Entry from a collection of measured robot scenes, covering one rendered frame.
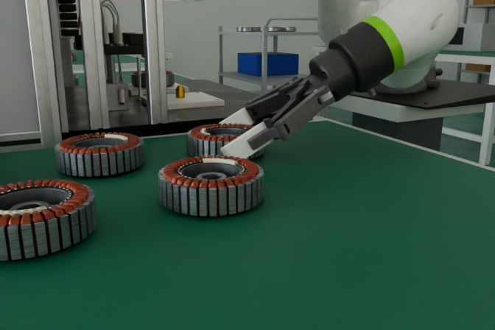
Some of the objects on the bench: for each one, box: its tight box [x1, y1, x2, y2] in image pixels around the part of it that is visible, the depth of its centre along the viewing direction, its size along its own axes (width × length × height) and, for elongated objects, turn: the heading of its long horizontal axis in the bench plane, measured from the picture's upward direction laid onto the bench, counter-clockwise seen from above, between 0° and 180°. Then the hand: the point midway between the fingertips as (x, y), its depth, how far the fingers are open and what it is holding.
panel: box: [43, 0, 69, 133], centre depth 98 cm, size 1×66×30 cm, turn 25°
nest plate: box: [141, 92, 225, 110], centre depth 101 cm, size 15×15×1 cm
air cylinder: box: [106, 80, 129, 111], centre depth 95 cm, size 5×8×6 cm
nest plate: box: [127, 83, 189, 95], centre depth 122 cm, size 15×15×1 cm
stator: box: [187, 123, 264, 160], centre depth 67 cm, size 11×11×4 cm
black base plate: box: [64, 80, 313, 138], centre depth 112 cm, size 47×64×2 cm
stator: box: [55, 132, 144, 178], centre depth 61 cm, size 11×11×4 cm
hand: (228, 141), depth 67 cm, fingers closed on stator, 11 cm apart
